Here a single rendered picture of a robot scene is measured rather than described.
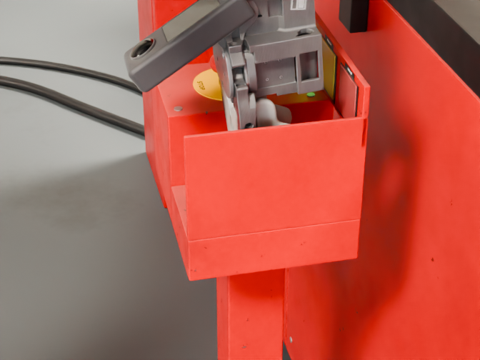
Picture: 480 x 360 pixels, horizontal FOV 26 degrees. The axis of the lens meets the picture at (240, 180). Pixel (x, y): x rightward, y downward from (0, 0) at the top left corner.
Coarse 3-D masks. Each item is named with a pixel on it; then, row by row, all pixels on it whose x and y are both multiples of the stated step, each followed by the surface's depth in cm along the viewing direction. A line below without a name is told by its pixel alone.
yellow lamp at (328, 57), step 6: (324, 42) 97; (324, 48) 97; (324, 54) 97; (330, 54) 95; (324, 60) 97; (330, 60) 95; (324, 66) 98; (330, 66) 96; (324, 72) 98; (330, 72) 96; (324, 78) 98; (330, 78) 96; (324, 84) 98; (330, 84) 96; (330, 90) 97; (330, 96) 97
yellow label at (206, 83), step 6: (204, 72) 103; (210, 72) 103; (198, 78) 102; (204, 78) 102; (210, 78) 102; (216, 78) 102; (198, 84) 101; (204, 84) 101; (210, 84) 101; (216, 84) 101; (198, 90) 100; (204, 90) 100; (210, 90) 100; (216, 90) 100; (210, 96) 98; (216, 96) 98
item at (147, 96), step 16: (144, 0) 211; (160, 0) 198; (176, 0) 199; (192, 0) 200; (144, 16) 214; (160, 16) 200; (144, 32) 217; (144, 96) 232; (144, 112) 236; (144, 128) 240; (160, 192) 226
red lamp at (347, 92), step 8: (344, 72) 92; (344, 80) 92; (352, 80) 90; (344, 88) 92; (352, 88) 90; (344, 96) 92; (352, 96) 90; (344, 104) 93; (352, 104) 90; (344, 112) 93; (352, 112) 91
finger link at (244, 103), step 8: (232, 72) 86; (240, 72) 87; (240, 80) 86; (240, 88) 85; (240, 96) 86; (248, 96) 86; (240, 104) 86; (248, 104) 86; (240, 112) 86; (248, 112) 87; (240, 120) 87; (248, 120) 87; (240, 128) 87; (248, 128) 88
